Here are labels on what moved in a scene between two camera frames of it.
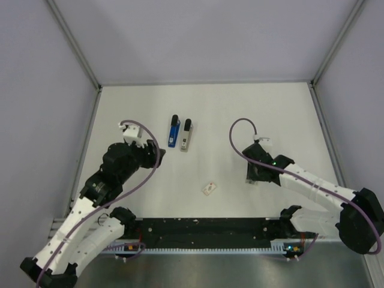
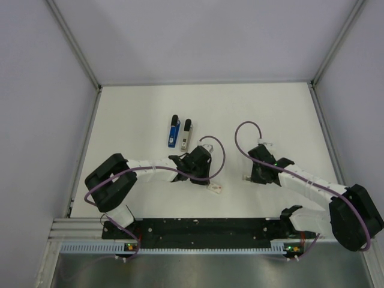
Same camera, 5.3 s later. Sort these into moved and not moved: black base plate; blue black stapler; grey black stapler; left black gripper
Moved: left black gripper
Not moved: blue black stapler; grey black stapler; black base plate
